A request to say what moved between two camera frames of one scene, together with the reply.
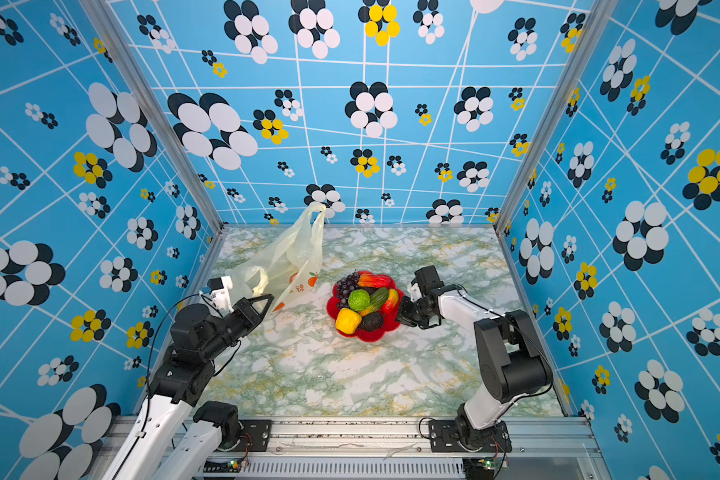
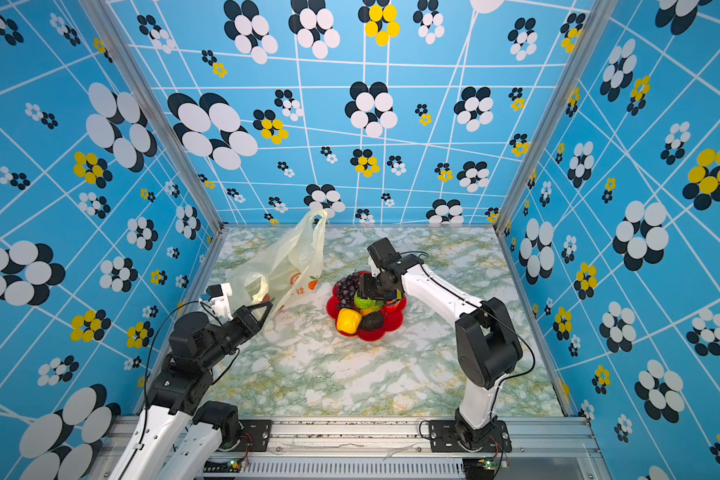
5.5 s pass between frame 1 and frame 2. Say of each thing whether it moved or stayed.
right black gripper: moved
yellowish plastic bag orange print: stayed
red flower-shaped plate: stayed
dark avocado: stayed
